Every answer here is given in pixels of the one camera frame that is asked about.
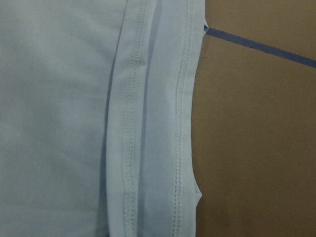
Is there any light blue t-shirt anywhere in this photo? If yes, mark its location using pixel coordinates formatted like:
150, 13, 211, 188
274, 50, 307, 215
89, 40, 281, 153
0, 0, 208, 237

